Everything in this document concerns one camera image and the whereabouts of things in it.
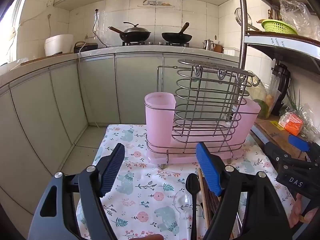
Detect black blender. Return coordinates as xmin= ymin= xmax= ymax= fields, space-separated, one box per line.
xmin=270 ymin=59 xmax=292 ymax=117

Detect orange packet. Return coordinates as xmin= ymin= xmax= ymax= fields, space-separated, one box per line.
xmin=278 ymin=112 xmax=304 ymax=136

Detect black wok with lid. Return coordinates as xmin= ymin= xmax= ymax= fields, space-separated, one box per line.
xmin=108 ymin=22 xmax=152 ymax=43

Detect person's left hand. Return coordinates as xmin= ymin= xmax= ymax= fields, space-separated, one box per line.
xmin=139 ymin=233 xmax=164 ymax=240

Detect round pink plastic cup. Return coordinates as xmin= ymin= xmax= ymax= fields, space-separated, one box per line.
xmin=144 ymin=92 xmax=176 ymax=148

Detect steel kettle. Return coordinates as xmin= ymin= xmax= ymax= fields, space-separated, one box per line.
xmin=203 ymin=39 xmax=216 ymax=51

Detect window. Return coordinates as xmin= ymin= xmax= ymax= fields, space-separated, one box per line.
xmin=0 ymin=0 xmax=33 ymax=67

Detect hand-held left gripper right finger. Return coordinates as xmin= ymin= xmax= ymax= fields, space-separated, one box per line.
xmin=196 ymin=142 xmax=293 ymax=240

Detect grey kitchen base cabinets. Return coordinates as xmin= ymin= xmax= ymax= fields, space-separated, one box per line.
xmin=0 ymin=52 xmax=242 ymax=215

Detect cardboard sheet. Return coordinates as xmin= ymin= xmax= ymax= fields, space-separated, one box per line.
xmin=254 ymin=115 xmax=312 ymax=161

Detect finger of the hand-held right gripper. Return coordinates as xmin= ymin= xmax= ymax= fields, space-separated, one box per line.
xmin=287 ymin=134 xmax=320 ymax=155
xmin=264 ymin=141 xmax=309 ymax=172

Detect metal wire utensil rack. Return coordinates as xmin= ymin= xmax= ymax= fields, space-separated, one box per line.
xmin=146 ymin=59 xmax=255 ymax=169

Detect bamboo chopstick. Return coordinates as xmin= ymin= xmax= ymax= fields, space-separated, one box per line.
xmin=197 ymin=167 xmax=212 ymax=230

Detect gas stove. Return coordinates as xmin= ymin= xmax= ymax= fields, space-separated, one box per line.
xmin=122 ymin=41 xmax=188 ymax=47

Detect black plastic spoon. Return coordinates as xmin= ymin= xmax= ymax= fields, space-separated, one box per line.
xmin=185 ymin=173 xmax=200 ymax=240

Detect white rice cooker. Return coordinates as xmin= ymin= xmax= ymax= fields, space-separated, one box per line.
xmin=44 ymin=34 xmax=74 ymax=57

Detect clear container of vegetables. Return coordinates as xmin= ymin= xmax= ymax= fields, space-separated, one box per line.
xmin=249 ymin=77 xmax=281 ymax=119

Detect white container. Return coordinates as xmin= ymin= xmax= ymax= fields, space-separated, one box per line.
xmin=223 ymin=47 xmax=241 ymax=56

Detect pink plastic drip tray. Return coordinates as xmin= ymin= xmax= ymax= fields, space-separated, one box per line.
xmin=146 ymin=136 xmax=247 ymax=164

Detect wire skimmer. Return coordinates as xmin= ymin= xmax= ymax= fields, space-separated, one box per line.
xmin=234 ymin=7 xmax=243 ymax=27

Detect black countertop appliance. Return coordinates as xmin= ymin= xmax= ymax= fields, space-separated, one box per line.
xmin=73 ymin=41 xmax=99 ymax=54

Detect clear plastic spoon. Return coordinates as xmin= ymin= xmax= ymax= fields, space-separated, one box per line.
xmin=174 ymin=190 xmax=198 ymax=240

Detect green plastic basket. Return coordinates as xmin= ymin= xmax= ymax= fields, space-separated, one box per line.
xmin=261 ymin=19 xmax=298 ymax=35

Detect green leaves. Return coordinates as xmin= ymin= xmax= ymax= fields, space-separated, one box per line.
xmin=287 ymin=87 xmax=309 ymax=114

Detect clear plastic bag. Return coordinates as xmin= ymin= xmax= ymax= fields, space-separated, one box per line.
xmin=279 ymin=0 xmax=316 ymax=40

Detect person's right hand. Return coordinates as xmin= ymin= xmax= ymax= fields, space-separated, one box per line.
xmin=290 ymin=194 xmax=320 ymax=228

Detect floral printed tablecloth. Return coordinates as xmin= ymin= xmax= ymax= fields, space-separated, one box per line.
xmin=75 ymin=124 xmax=298 ymax=240

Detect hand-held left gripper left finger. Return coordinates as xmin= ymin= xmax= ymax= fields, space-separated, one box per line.
xmin=27 ymin=143 xmax=125 ymax=240

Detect wide pink plastic cup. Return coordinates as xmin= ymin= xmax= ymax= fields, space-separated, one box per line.
xmin=231 ymin=97 xmax=261 ymax=150

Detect black power cable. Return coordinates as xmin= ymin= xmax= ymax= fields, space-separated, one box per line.
xmin=92 ymin=8 xmax=109 ymax=48

